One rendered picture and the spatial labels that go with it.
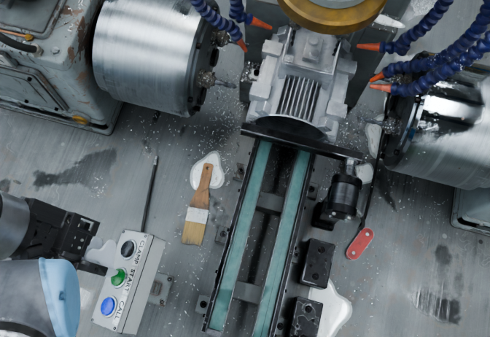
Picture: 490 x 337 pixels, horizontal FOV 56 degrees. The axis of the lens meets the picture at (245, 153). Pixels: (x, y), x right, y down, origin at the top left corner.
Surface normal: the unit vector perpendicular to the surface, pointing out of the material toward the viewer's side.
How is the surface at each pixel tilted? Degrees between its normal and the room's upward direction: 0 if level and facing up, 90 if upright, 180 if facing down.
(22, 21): 0
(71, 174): 0
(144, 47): 28
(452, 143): 43
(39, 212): 57
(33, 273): 38
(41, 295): 5
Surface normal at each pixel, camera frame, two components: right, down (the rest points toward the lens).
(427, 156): -0.22, 0.65
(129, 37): -0.09, 0.08
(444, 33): 0.02, -0.32
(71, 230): 0.82, 0.04
